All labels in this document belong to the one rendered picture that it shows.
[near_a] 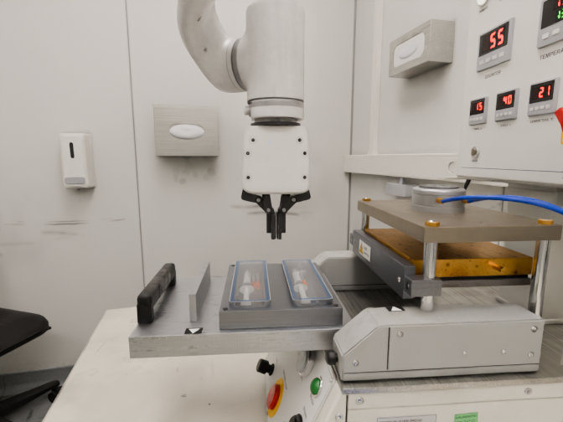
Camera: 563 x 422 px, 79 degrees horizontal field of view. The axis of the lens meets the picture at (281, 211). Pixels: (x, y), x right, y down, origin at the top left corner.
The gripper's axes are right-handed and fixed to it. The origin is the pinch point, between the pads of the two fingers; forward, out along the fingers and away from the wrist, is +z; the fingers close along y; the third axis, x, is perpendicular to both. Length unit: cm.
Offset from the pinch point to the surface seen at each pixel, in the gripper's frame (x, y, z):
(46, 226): 121, -109, 23
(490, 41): 8.9, 38.1, -30.6
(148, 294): -7.2, -17.7, 7.9
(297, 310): -9.9, 2.4, 9.6
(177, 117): 120, -42, -30
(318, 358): -8.0, 5.7, 17.9
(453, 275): -9.7, 23.5, 5.2
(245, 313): -10.0, -4.5, 9.8
